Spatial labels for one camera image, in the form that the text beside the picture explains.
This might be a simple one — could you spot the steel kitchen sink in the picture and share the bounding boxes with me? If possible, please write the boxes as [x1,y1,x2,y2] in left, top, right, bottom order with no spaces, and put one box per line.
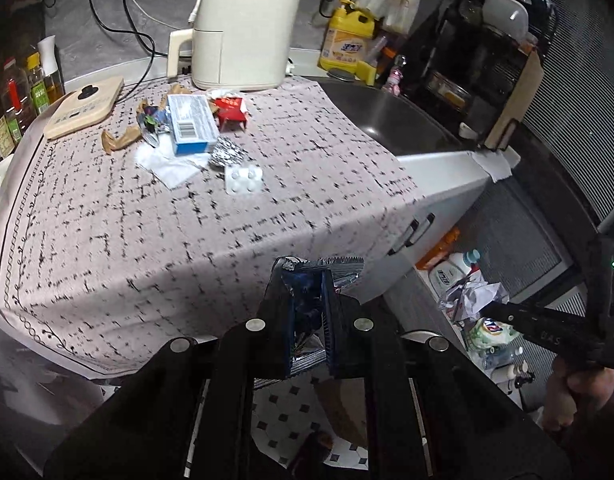
[315,78,466,156]

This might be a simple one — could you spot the cream air fryer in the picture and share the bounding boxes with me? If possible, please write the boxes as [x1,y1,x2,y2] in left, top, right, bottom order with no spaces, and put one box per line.
[166,0,299,91]

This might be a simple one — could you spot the blue white carton box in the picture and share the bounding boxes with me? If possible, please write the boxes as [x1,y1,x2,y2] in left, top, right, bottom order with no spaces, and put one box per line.
[167,94,219,156]

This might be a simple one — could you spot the wooden cutting board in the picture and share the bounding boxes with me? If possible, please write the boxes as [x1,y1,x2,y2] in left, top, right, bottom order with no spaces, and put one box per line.
[484,51,544,151]

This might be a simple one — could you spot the yellow detergent bottle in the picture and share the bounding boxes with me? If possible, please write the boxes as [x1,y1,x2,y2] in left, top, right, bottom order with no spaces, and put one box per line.
[318,0,375,74]

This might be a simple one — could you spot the black power cable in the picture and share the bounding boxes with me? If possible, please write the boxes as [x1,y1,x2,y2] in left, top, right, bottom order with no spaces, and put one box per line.
[83,0,168,104]

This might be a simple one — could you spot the black cabinet handle left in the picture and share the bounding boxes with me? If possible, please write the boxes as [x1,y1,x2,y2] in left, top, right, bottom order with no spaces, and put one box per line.
[387,219,419,256]

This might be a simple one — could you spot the red white paper wrapper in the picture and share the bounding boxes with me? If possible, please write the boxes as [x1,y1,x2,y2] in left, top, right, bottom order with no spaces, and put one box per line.
[207,89,249,131]

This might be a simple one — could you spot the white pill blister pack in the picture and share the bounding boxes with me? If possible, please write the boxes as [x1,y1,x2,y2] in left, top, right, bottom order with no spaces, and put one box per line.
[225,165,264,195]

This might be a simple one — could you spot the red label sauce bottle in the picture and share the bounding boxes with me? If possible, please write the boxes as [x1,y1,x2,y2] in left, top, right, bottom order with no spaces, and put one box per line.
[1,58,36,138]

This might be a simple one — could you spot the green white refill pouch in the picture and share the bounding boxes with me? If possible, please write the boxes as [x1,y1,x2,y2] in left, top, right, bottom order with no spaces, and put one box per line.
[467,318,520,351]

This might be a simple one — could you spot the patterned white tablecloth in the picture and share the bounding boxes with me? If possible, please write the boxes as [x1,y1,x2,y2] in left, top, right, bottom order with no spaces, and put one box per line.
[0,77,423,378]

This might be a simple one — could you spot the black dish rack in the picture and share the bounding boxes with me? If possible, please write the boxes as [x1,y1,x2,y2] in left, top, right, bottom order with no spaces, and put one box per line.
[399,0,558,148]

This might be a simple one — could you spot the silver foil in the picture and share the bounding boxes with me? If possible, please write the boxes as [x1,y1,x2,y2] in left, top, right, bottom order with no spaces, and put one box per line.
[209,136,249,169]

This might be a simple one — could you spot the cream induction base unit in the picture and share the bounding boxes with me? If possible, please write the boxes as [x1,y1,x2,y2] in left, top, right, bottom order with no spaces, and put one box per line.
[43,76,124,141]

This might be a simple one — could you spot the white tissue paper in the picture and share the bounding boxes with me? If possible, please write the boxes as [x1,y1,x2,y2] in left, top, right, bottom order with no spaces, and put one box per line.
[134,134,211,190]

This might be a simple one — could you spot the black cabinet handle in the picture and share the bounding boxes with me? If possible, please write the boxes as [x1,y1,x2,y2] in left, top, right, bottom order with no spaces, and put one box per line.
[387,219,419,256]
[405,212,435,247]

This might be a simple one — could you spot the green label oil bottle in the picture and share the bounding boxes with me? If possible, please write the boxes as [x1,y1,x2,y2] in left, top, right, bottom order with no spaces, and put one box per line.
[27,52,50,114]

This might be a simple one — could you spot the orange bottle on floor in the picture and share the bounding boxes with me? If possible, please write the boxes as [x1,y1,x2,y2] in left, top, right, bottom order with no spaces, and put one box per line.
[415,226,460,271]

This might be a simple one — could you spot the white laundry detergent bottle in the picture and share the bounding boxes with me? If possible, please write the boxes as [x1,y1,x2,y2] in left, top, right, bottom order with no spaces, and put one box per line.
[429,249,481,297]

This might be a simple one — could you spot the white cap spray bottle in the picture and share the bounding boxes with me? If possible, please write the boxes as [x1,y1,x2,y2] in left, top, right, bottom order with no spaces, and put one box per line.
[38,35,64,104]

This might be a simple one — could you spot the yellow sponge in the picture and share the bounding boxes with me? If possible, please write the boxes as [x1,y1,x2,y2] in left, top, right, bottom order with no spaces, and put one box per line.
[355,61,377,87]

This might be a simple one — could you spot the black cabinet handle right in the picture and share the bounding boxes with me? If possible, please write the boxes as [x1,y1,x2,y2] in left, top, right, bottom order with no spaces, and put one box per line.
[405,212,435,247]

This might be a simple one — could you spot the person's right hand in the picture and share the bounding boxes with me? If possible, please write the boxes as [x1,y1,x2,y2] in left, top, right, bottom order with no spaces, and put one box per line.
[542,356,614,431]

